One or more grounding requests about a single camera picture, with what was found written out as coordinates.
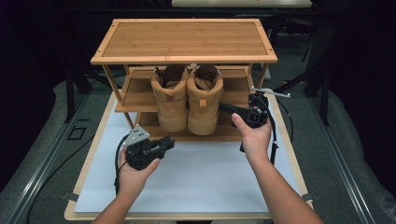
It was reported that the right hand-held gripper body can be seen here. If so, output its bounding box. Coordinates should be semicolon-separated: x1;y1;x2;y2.
246;86;292;130

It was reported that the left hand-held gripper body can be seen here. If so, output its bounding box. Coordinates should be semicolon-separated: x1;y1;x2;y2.
122;124;166;172

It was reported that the tan suede boot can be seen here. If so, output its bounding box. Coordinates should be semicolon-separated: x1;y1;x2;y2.
150;64;190;133
186;63;225;137

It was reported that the wooden shoe rack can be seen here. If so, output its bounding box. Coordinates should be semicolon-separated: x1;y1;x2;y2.
90;18;279;144

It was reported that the person's left hand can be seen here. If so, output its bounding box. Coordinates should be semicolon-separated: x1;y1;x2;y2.
117;147;162;200

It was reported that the person's right hand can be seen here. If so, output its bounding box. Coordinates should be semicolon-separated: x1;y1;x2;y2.
231;112;274;165

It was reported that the white mat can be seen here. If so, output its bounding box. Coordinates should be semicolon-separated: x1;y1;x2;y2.
74;98;303;215

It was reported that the black metal stand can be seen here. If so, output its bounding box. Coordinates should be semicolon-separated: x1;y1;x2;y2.
273;18;335;127
60;18;122;124

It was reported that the grey tape piece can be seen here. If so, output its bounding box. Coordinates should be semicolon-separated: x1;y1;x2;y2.
61;191;79;203
302;191;319;203

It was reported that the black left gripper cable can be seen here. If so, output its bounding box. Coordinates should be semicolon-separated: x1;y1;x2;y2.
113;133;131;196

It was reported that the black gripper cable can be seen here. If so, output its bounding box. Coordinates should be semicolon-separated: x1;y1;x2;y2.
262;96;295;166
113;133;131;196

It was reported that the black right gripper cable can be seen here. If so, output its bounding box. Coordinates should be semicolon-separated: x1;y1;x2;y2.
262;96;295;166

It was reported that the black floor cable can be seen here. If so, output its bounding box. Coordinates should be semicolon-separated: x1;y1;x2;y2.
25;133;96;224

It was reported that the metal floor rail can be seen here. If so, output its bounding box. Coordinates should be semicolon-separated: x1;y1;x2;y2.
5;92;92;224
307;95;378;224

